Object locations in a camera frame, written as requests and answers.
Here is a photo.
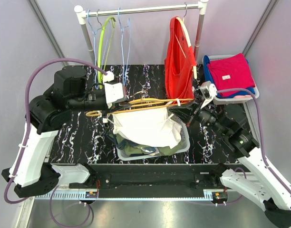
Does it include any clothes rack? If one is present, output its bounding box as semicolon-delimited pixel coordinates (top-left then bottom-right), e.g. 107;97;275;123
74;0;209;95

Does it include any white laundry basket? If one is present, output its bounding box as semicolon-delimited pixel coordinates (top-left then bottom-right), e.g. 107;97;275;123
116;116;190;161

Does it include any magenta folded shirt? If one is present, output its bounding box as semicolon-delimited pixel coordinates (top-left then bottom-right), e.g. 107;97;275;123
207;53;256;97

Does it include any olive printed tank top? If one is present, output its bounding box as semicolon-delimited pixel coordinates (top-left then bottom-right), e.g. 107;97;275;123
107;133;184;157

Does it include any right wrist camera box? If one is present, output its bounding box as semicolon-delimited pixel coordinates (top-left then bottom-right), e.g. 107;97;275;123
200;81;217;109

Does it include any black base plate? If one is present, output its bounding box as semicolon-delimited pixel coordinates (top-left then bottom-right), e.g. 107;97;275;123
68;164;251;200

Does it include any white wooden hanger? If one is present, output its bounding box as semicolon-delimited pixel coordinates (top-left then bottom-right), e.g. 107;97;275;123
175;3;197;79

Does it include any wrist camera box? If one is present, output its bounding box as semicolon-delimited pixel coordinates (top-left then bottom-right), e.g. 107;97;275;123
200;81;217;109
103;71;126;108

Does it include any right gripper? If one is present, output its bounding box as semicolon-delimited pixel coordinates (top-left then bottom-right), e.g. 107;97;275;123
169;95;230;136

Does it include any grey basket with clothes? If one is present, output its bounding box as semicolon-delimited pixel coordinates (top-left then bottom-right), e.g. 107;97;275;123
202;55;252;105

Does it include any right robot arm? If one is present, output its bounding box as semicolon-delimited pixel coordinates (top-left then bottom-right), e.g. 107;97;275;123
169;99;291;228

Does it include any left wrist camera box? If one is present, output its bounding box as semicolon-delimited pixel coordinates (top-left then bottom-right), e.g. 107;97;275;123
103;71;126;108

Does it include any pink tank top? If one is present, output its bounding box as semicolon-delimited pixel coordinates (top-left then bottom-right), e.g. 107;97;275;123
111;107;182;149

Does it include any red tank top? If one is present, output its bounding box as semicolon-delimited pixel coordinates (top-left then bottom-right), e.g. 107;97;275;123
165;17;196;99

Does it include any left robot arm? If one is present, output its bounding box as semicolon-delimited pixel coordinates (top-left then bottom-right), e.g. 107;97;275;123
1;66;127;199

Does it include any blue folded shirt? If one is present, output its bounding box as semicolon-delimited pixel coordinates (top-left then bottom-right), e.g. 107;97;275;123
203;55;257;99

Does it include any yellow hanger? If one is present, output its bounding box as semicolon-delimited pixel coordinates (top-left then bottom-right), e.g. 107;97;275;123
86;91;193;117

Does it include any lime green hanger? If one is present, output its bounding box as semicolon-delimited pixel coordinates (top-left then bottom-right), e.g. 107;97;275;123
97;9;117;90

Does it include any black marble mat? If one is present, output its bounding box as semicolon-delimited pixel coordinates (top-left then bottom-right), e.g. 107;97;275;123
48;65;238;164

